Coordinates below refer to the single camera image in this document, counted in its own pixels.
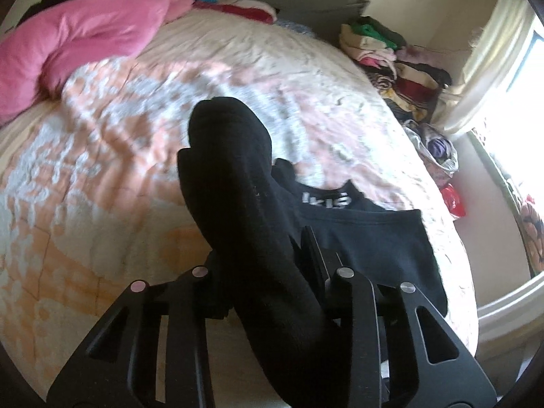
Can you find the pile of folded clothes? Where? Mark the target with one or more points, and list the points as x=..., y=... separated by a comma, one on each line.
x=408, y=78

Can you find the floral laundry basket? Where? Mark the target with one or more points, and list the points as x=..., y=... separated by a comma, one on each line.
x=436, y=151

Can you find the peach quilted bedspread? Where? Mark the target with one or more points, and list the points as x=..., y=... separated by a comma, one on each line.
x=90, y=198

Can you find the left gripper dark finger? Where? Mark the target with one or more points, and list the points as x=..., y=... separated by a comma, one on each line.
x=317, y=265

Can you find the red plastic bag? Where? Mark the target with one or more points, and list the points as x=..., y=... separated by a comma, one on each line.
x=453, y=201

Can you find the cream curtain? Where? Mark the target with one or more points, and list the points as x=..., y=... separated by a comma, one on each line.
x=490, y=67

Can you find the black long-sleeve sweater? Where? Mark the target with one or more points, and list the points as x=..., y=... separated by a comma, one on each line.
x=252, y=211

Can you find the red and white pillow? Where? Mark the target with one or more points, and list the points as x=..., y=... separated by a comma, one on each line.
x=250, y=9

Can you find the pink duvet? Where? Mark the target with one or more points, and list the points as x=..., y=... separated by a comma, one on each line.
x=43, y=51

